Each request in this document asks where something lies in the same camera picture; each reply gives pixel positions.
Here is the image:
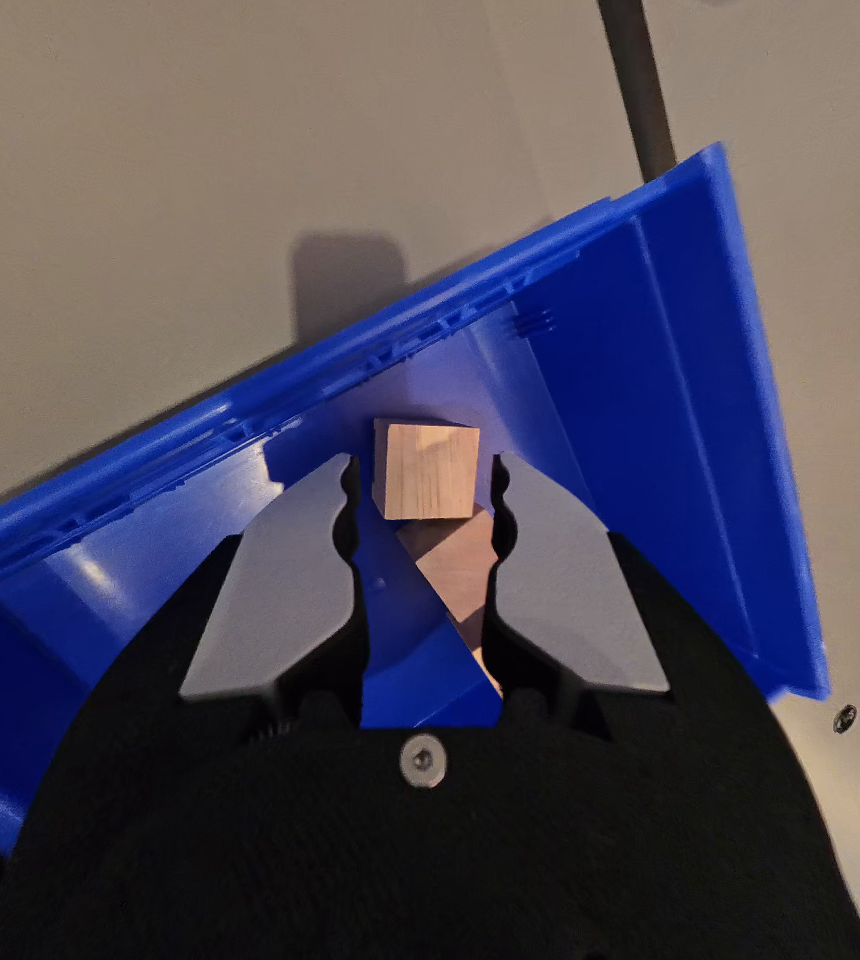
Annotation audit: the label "blue plastic bin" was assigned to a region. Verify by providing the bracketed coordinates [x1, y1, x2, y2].
[0, 141, 830, 856]

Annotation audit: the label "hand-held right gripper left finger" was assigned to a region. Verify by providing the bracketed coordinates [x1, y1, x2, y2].
[178, 452, 372, 723]

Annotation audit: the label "blue taped wooden cube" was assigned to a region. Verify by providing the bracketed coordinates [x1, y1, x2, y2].
[372, 417, 482, 522]
[397, 510, 506, 700]

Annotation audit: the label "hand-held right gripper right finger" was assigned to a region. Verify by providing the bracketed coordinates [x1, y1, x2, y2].
[478, 450, 672, 723]

